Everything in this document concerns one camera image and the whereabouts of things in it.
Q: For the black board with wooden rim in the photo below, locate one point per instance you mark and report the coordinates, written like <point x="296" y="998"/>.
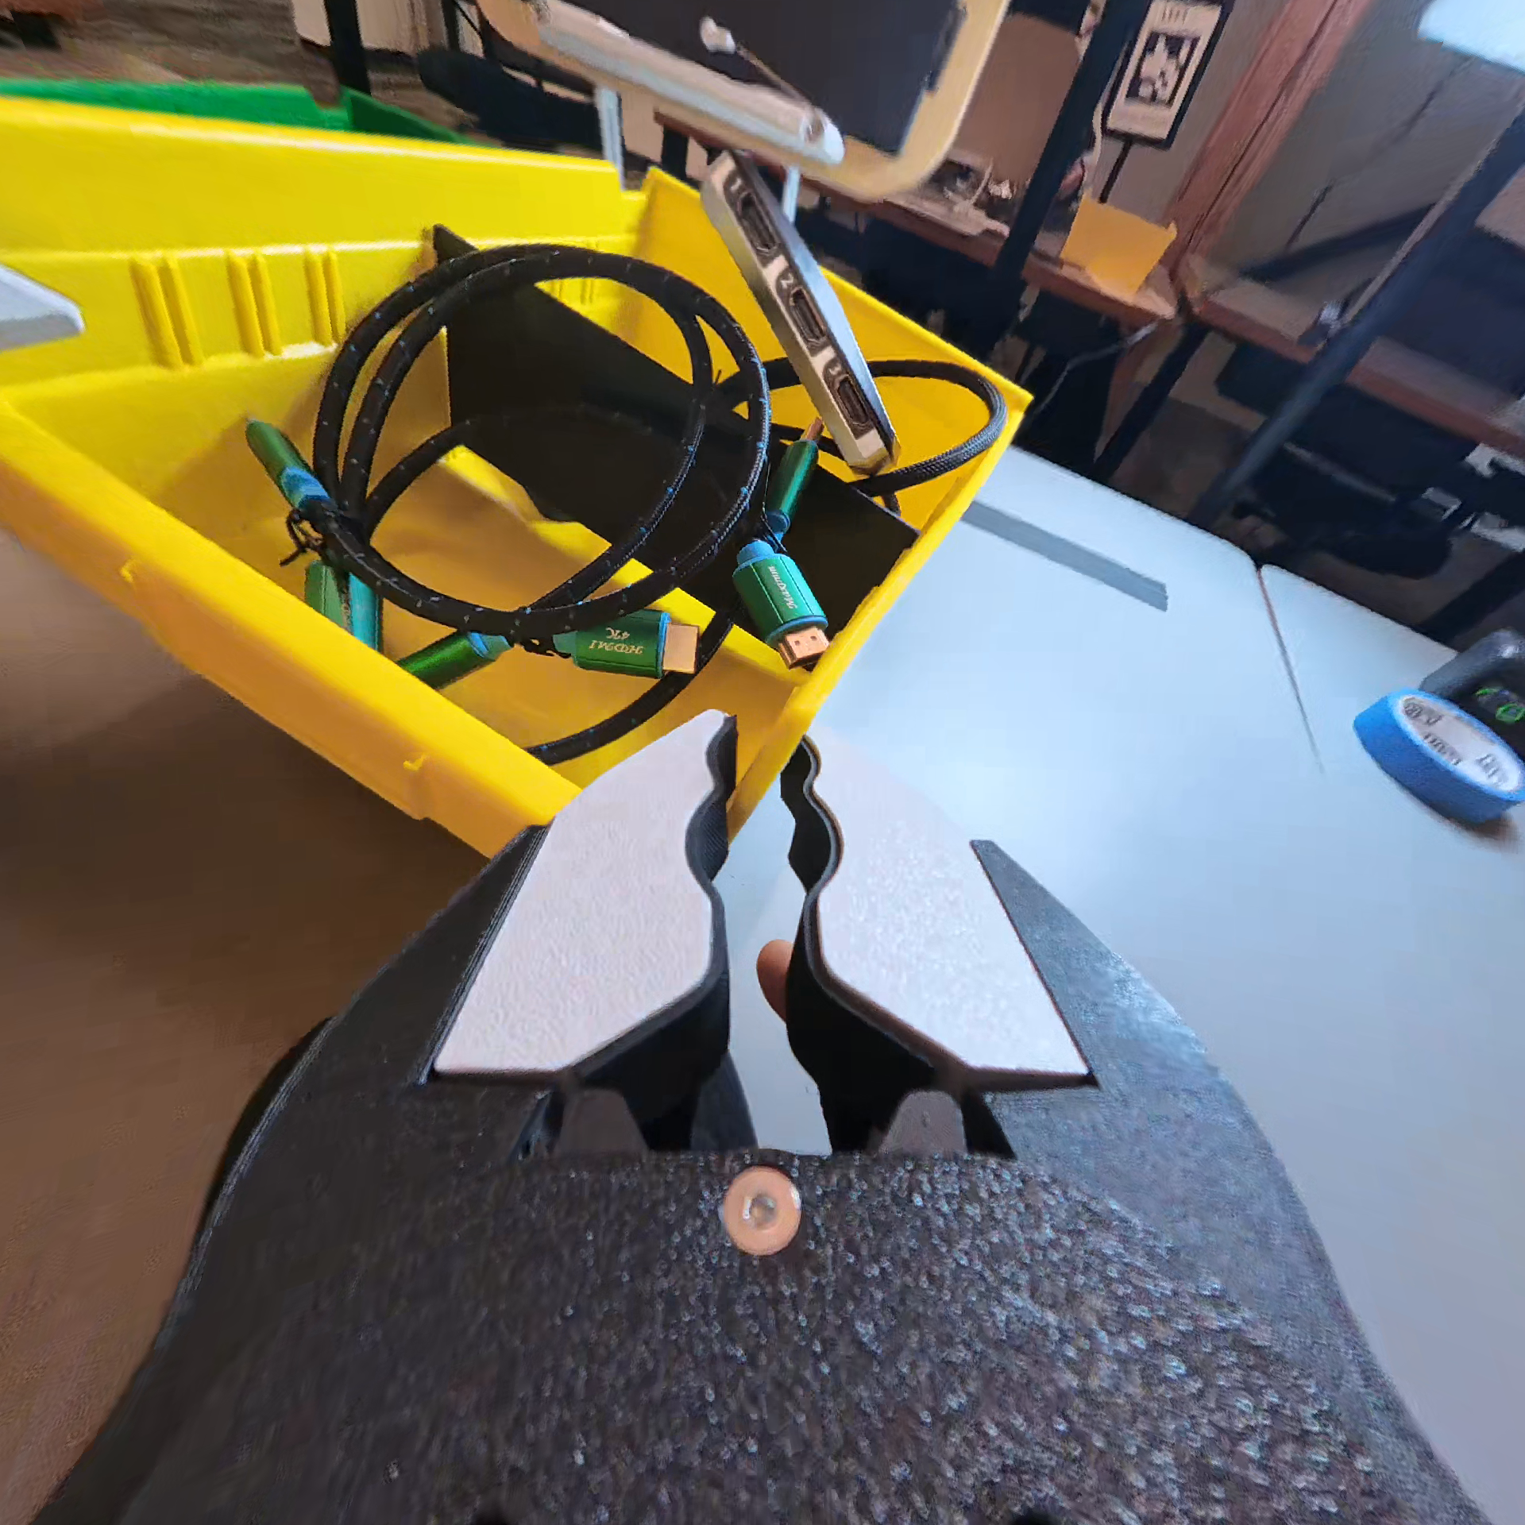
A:
<point x="951" y="107"/>

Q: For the yellow plastic bin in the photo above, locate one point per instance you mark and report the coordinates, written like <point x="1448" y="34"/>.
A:
<point x="178" y="215"/>

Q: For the framed marker sign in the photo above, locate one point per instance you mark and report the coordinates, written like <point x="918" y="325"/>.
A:
<point x="1167" y="72"/>

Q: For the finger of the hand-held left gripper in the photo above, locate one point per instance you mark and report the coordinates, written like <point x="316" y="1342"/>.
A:
<point x="29" y="311"/>

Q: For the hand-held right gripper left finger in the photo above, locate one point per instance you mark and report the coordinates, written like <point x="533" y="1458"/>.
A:
<point x="584" y="942"/>

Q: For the wooden desk with white card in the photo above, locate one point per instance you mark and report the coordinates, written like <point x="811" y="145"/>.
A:
<point x="1073" y="279"/>

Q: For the black device green lights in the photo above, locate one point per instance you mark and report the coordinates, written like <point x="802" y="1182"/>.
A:
<point x="1482" y="680"/>

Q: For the black tripod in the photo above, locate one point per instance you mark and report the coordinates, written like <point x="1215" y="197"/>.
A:
<point x="1371" y="310"/>

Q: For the green plastic bin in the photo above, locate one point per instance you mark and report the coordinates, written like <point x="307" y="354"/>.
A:
<point x="178" y="102"/>

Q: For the wooden post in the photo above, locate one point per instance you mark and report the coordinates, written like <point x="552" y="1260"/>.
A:
<point x="1262" y="131"/>

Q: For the black bin divider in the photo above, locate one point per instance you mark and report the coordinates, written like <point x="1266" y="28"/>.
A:
<point x="571" y="382"/>

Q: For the blue tape roll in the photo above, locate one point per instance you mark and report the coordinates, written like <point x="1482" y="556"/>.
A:
<point x="1395" y="746"/>

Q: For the grey tape strip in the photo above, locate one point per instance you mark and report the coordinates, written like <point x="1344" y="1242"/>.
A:
<point x="1073" y="554"/>

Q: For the person's right hand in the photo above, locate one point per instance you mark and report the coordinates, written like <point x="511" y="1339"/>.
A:
<point x="774" y="978"/>

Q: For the yellow cardboard box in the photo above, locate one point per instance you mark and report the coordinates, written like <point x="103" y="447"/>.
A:
<point x="1113" y="243"/>

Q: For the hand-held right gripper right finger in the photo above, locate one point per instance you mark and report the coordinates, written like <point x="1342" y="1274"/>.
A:
<point x="929" y="942"/>

